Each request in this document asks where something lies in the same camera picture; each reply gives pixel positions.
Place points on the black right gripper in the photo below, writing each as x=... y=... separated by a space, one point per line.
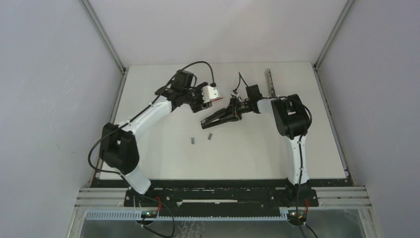
x=233 y=107

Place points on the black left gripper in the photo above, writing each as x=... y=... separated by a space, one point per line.
x=201 y=105

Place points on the black stapler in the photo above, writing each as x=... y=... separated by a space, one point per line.
x=210 y=121

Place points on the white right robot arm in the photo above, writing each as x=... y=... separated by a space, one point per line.
x=292 y=119

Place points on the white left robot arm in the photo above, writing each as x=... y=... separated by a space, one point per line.
x=118 y=145

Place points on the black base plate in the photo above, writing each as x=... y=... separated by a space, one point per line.
x=216 y=198

